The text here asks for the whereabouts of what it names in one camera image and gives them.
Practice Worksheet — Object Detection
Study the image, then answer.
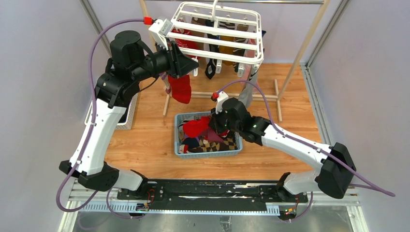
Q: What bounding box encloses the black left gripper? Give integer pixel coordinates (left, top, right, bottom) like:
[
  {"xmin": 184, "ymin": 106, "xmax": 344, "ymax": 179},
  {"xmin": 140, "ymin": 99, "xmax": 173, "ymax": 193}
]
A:
[{"xmin": 132, "ymin": 38, "xmax": 200, "ymax": 82}]

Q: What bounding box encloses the red beige christmas sock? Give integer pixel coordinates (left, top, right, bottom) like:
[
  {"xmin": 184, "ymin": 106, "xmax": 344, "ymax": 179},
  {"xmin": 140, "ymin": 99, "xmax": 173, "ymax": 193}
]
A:
[{"xmin": 167, "ymin": 74, "xmax": 192, "ymax": 104}]

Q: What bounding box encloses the red animal face sock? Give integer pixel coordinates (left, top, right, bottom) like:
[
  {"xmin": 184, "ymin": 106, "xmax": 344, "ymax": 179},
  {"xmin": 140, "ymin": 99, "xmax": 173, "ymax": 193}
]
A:
[{"xmin": 182, "ymin": 116, "xmax": 211, "ymax": 138}]

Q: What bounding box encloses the white plastic sock hanger frame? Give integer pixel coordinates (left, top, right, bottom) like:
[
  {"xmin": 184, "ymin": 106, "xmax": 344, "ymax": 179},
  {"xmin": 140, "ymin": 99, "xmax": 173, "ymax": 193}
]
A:
[{"xmin": 167, "ymin": 0, "xmax": 264, "ymax": 65}]

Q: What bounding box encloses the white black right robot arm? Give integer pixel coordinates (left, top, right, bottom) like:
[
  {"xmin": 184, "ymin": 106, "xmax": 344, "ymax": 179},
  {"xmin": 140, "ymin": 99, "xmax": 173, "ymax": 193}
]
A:
[{"xmin": 209, "ymin": 93, "xmax": 356, "ymax": 202}]

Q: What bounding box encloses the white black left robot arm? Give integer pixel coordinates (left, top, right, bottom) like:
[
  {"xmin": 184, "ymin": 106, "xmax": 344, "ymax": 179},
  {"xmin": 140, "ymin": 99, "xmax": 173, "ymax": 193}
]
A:
[{"xmin": 59, "ymin": 30, "xmax": 199, "ymax": 200}]

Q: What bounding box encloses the maroon purple striped hanging sock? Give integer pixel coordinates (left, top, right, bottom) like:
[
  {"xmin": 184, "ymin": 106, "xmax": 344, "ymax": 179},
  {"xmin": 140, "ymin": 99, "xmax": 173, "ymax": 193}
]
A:
[{"xmin": 160, "ymin": 72, "xmax": 172, "ymax": 95}]

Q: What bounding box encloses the red snowflake hanging sock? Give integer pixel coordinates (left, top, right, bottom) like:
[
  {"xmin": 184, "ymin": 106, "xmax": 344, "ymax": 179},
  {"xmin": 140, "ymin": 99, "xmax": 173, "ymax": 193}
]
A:
[{"xmin": 172, "ymin": 28, "xmax": 199, "ymax": 50}]

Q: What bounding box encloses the grey black-striped hanging sock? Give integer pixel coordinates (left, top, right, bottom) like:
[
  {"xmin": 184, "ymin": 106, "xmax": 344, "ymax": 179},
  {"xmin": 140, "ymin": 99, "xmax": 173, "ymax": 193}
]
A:
[{"xmin": 238, "ymin": 65, "xmax": 259, "ymax": 108}]

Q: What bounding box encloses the black blue hanging sock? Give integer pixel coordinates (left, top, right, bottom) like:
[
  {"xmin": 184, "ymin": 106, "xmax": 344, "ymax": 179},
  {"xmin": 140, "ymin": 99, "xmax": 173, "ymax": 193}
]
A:
[{"xmin": 205, "ymin": 19, "xmax": 219, "ymax": 79}]

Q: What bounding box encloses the blue plastic laundry basket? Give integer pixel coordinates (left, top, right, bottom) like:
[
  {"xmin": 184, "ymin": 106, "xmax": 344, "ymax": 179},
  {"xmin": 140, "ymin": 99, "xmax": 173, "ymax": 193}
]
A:
[{"xmin": 174, "ymin": 112, "xmax": 243, "ymax": 159}]

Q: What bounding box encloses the brown white striped hanging sock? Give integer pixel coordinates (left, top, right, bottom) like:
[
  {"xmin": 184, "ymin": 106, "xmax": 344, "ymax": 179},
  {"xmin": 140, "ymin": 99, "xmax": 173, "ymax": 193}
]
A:
[{"xmin": 219, "ymin": 22, "xmax": 249, "ymax": 56}]

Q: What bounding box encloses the wooden drying rack stand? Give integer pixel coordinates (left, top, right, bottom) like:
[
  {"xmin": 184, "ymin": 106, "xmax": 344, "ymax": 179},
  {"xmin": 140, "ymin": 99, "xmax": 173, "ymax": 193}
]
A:
[{"xmin": 140, "ymin": 0, "xmax": 331, "ymax": 123}]

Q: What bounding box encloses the white perforated side basket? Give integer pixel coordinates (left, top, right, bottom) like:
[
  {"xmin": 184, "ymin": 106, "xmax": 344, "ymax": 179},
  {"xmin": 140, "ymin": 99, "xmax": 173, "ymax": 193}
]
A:
[{"xmin": 95, "ymin": 94, "xmax": 138, "ymax": 130}]

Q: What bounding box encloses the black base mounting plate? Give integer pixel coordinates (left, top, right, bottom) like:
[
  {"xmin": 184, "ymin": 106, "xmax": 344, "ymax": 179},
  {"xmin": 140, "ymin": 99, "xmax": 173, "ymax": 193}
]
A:
[{"xmin": 117, "ymin": 179, "xmax": 308, "ymax": 212}]

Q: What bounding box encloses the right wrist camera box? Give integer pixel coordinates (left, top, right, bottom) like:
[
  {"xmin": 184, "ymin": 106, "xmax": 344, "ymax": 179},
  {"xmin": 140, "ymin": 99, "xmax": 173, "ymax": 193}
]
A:
[{"xmin": 216, "ymin": 91, "xmax": 229, "ymax": 114}]

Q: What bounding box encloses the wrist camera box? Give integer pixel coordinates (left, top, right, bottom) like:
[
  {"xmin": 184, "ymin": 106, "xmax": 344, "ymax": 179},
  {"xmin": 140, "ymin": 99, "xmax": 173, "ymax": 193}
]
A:
[
  {"xmin": 148, "ymin": 19, "xmax": 174, "ymax": 50},
  {"xmin": 216, "ymin": 91, "xmax": 229, "ymax": 114}
]

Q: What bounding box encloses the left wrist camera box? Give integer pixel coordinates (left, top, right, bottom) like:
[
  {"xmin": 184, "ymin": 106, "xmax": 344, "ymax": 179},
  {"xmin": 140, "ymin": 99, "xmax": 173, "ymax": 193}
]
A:
[{"xmin": 148, "ymin": 19, "xmax": 174, "ymax": 50}]

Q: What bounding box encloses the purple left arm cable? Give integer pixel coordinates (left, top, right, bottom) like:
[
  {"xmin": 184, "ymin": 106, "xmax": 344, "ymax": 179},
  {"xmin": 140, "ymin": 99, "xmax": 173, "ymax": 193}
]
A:
[{"xmin": 56, "ymin": 16, "xmax": 158, "ymax": 221}]

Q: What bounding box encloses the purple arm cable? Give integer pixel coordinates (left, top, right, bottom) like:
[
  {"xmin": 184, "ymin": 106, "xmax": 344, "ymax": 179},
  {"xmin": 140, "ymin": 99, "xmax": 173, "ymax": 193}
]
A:
[
  {"xmin": 56, "ymin": 16, "xmax": 158, "ymax": 221},
  {"xmin": 211, "ymin": 80, "xmax": 396, "ymax": 221}
]

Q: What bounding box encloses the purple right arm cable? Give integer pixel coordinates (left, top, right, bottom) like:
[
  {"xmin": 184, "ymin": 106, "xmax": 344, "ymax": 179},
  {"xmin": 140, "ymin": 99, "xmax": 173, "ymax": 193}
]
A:
[{"xmin": 211, "ymin": 80, "xmax": 396, "ymax": 221}]

